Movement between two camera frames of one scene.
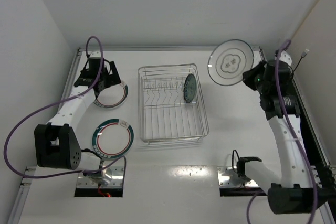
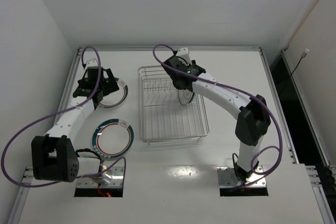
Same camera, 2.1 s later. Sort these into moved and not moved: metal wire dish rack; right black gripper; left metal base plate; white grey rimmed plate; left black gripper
Moved: left black gripper; white grey rimmed plate; right black gripper
Not moved: metal wire dish rack; left metal base plate
